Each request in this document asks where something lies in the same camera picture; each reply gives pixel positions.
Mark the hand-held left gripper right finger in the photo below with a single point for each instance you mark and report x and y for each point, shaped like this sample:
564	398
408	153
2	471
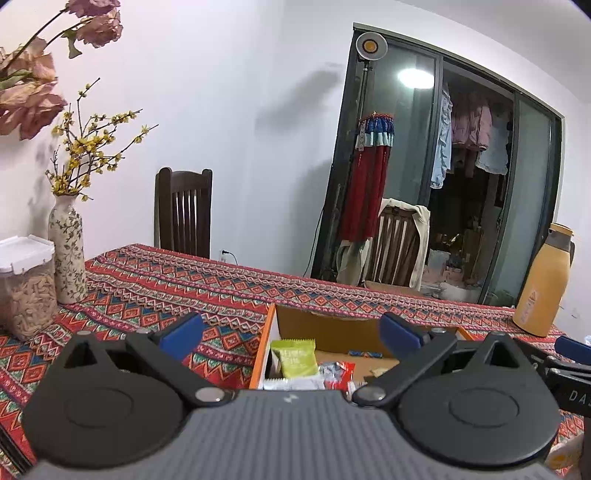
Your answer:
399	334

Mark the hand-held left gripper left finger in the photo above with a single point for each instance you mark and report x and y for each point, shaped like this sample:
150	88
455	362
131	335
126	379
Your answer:
182	332

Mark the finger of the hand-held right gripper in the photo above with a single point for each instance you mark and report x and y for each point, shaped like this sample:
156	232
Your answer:
575	350

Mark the orange cardboard box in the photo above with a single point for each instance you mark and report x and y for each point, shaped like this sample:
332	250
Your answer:
323	330

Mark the green snack packet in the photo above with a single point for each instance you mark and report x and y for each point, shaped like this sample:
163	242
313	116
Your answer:
298	357

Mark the red snack packet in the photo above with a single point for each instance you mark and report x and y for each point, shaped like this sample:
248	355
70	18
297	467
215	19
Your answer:
341	374

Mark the yellow thermos jug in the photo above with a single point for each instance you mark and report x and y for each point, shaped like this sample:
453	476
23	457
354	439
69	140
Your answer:
542	286

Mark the brown slatted wooden chair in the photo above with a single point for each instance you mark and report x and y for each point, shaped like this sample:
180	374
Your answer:
397	249

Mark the chair with draped cloth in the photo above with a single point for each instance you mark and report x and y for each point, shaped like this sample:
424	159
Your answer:
422	240

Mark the dark wooden chair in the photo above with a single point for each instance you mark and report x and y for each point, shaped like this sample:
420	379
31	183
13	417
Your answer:
184	212

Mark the patterned ceramic vase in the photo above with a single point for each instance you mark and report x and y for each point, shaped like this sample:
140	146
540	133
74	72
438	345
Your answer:
68	258

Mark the dark framed glass door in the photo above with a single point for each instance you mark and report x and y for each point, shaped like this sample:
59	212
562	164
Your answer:
531	207

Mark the clear plastic food container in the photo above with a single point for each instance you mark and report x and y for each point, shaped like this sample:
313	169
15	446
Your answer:
27	290

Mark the light blue hanging shirt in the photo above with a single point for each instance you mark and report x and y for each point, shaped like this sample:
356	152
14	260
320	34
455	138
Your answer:
442	143

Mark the yellow flower branches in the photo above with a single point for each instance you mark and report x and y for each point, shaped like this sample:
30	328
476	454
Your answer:
87	147

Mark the white hanging garment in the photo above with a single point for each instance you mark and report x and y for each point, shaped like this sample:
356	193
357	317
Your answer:
494	147

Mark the pink hanging garments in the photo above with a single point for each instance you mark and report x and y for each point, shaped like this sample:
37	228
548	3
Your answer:
471	124

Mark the black lamp stand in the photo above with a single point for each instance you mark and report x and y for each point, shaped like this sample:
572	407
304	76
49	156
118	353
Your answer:
362	115

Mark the pink artificial flowers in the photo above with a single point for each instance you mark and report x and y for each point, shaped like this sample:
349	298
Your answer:
32	92

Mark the round studio lamp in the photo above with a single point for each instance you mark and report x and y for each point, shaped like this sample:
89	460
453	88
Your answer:
371	46

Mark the white wall outlet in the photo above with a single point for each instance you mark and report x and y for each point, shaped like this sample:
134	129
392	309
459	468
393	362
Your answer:
224	254

